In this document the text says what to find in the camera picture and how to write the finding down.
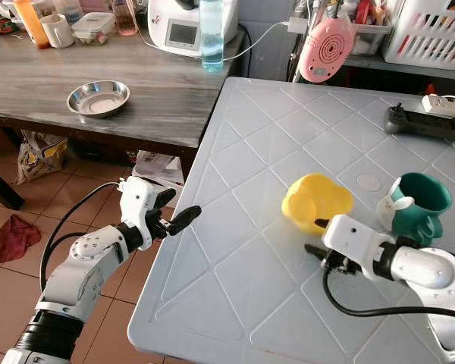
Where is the teal mug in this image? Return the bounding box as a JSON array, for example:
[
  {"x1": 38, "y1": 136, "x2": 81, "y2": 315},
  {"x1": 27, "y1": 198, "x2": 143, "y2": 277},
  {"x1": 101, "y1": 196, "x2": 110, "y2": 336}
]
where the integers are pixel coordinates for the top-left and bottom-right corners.
[{"x1": 376, "y1": 171, "x2": 453, "y2": 248}]

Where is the black handheld controller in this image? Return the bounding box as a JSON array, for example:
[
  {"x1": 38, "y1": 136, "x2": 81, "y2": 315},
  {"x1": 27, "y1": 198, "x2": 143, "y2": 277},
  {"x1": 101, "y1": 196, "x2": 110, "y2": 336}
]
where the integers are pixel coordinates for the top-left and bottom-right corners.
[{"x1": 384, "y1": 103, "x2": 455, "y2": 149}]

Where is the white plastic folding table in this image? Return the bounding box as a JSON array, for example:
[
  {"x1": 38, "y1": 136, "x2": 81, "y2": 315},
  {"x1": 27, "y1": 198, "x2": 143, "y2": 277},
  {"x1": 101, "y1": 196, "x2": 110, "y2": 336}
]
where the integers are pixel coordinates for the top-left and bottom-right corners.
[{"x1": 127, "y1": 76, "x2": 455, "y2": 364}]

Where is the red cloth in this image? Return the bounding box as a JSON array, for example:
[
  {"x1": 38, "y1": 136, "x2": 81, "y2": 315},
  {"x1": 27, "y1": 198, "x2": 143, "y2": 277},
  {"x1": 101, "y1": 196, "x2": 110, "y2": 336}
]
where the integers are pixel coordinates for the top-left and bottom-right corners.
[{"x1": 0, "y1": 213, "x2": 42, "y2": 265}]

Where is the white paper bag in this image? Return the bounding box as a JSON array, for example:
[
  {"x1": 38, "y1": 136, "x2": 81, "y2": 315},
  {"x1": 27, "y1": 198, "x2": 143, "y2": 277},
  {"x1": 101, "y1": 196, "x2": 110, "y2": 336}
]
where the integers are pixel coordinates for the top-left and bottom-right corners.
[{"x1": 132, "y1": 149, "x2": 187, "y2": 187}]

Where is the pink tumbler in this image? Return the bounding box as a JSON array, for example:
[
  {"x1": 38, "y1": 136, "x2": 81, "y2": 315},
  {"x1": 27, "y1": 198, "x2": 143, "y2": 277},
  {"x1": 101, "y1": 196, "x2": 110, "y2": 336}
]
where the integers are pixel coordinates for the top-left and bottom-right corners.
[{"x1": 111, "y1": 0, "x2": 140, "y2": 38}]

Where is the white plastic basket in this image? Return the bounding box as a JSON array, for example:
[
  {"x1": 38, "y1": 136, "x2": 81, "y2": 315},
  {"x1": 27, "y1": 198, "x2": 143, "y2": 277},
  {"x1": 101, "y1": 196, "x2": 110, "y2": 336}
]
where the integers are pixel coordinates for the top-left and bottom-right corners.
[{"x1": 382, "y1": 0, "x2": 455, "y2": 74}]

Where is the white appliance cable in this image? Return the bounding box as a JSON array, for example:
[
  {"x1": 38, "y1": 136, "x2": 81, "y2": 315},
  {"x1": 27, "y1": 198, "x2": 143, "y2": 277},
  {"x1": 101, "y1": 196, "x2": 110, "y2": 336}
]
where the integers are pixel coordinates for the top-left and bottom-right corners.
[{"x1": 129, "y1": 16, "x2": 310, "y2": 64}]

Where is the white power strip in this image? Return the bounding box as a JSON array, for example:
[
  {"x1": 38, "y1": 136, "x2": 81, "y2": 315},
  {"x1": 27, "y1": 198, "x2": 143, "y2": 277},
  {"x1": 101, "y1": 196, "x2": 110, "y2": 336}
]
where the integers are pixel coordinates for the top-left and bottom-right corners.
[{"x1": 420, "y1": 93, "x2": 455, "y2": 119}]

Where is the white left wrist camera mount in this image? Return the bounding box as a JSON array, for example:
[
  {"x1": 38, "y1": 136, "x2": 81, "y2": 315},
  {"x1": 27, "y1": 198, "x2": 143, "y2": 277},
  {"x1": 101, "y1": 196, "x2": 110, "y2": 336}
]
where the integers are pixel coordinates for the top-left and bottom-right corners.
[{"x1": 118, "y1": 175, "x2": 159, "y2": 252}]

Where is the printed snack bag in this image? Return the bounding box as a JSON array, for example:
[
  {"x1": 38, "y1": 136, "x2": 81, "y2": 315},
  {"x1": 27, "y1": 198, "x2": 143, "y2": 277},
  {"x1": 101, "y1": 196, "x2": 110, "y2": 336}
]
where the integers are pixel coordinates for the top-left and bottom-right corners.
[{"x1": 17, "y1": 130, "x2": 68, "y2": 187}]

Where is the orange bottle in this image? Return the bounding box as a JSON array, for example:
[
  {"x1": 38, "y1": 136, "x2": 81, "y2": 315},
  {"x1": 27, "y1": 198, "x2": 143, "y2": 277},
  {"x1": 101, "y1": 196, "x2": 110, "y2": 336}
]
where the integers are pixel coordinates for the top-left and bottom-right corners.
[{"x1": 13, "y1": 0, "x2": 52, "y2": 51}]

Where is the pink round appliance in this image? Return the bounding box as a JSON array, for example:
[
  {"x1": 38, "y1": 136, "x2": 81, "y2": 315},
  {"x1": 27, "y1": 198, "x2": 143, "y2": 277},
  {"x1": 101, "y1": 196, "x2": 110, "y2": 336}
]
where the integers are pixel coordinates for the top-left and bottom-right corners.
[{"x1": 297, "y1": 16, "x2": 356, "y2": 85}]

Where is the white mug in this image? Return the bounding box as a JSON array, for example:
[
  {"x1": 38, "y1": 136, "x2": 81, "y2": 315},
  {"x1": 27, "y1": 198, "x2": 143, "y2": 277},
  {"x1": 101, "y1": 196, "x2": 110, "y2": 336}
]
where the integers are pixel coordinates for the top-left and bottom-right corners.
[{"x1": 39, "y1": 13, "x2": 75, "y2": 50}]

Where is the white kitchen appliance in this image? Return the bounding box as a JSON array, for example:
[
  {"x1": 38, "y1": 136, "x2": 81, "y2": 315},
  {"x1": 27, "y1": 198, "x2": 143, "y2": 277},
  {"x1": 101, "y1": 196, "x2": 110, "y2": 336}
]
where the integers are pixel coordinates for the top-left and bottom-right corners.
[{"x1": 147, "y1": 0, "x2": 240, "y2": 59}]

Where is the grey wooden table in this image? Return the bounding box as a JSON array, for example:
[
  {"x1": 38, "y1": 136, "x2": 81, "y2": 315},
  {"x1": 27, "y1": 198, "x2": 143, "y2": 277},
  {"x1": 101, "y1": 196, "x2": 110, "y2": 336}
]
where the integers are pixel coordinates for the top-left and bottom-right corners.
[{"x1": 0, "y1": 0, "x2": 240, "y2": 210}]

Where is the yellow plastic bowl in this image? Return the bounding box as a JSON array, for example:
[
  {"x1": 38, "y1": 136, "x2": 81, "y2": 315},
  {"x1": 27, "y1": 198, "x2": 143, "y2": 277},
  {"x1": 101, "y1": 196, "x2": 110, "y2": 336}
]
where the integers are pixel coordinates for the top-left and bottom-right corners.
[{"x1": 281, "y1": 172, "x2": 355, "y2": 237}]

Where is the round steel bowl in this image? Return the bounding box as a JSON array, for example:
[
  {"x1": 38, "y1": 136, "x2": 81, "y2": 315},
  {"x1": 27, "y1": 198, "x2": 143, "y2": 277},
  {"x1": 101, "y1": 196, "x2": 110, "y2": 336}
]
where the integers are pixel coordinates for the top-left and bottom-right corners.
[{"x1": 66, "y1": 79, "x2": 131, "y2": 120}]

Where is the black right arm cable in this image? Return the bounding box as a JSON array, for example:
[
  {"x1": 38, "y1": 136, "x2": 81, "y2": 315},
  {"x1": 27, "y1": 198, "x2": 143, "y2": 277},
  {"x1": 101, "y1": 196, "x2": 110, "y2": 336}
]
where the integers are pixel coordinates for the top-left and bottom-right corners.
[{"x1": 322, "y1": 268, "x2": 455, "y2": 320}]

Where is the clear food container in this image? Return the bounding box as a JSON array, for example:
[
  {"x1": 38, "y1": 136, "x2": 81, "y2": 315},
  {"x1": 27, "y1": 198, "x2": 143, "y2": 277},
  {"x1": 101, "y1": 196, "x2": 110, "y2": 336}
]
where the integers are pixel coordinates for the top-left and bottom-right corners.
[{"x1": 71, "y1": 11, "x2": 117, "y2": 45}]

